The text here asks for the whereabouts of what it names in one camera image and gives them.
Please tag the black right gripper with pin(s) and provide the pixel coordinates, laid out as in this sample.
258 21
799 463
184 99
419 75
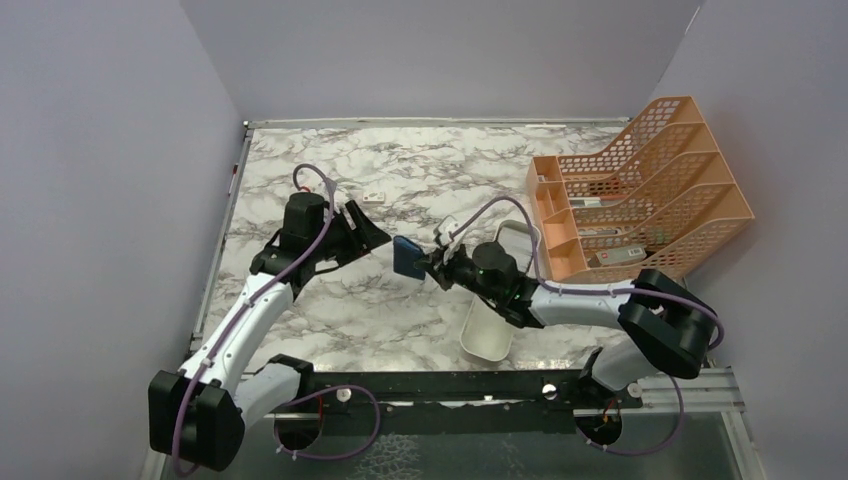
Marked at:
437 268

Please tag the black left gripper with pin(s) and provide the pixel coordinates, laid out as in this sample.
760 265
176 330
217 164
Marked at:
362 239

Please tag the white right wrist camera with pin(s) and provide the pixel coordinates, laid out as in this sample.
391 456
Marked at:
448 236

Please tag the small white red card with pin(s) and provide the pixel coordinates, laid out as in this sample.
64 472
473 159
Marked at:
374 197

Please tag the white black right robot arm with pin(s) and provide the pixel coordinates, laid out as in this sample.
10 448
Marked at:
668 330

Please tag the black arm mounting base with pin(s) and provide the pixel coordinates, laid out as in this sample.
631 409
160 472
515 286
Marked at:
369 404

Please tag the blue leather card holder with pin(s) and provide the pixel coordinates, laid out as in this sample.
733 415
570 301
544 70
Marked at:
406 253

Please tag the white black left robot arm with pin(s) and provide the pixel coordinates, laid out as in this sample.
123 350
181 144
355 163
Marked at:
201 412

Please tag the grey red box in organizer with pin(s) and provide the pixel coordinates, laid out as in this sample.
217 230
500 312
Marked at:
619 256

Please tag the orange mesh file organizer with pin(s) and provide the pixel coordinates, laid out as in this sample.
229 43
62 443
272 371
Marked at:
662 183

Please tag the white oblong plastic tray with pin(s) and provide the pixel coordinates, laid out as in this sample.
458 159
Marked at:
486 336

